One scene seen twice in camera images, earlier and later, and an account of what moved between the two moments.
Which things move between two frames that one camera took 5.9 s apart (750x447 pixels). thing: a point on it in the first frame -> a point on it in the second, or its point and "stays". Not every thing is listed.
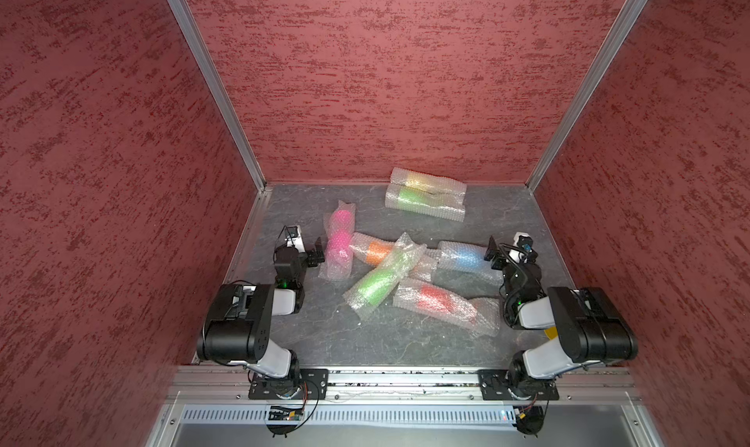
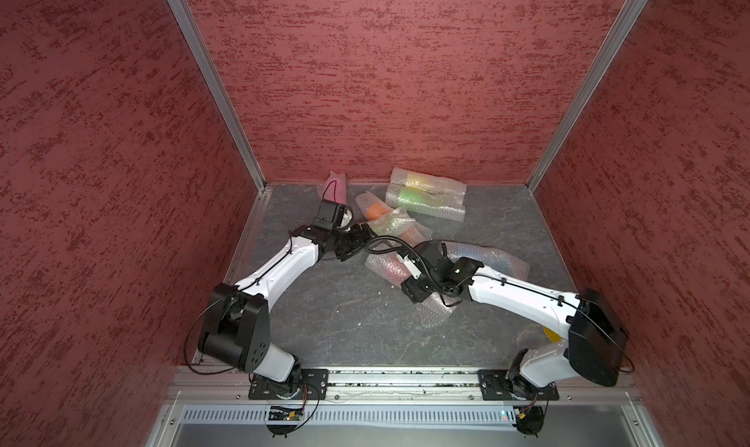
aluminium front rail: x=582 y=386 stays
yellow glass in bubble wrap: x=428 y=182 stays
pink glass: x=338 y=260 -> x=334 y=187
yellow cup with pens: x=551 y=332 stays
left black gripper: x=319 y=253 -> x=357 y=239
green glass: x=369 y=292 -> x=400 y=224
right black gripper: x=491 y=251 -> x=411 y=288
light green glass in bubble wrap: x=449 y=206 stays
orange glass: x=375 y=252 -> x=371 y=206
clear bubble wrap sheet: x=479 y=315 -> x=386 y=264
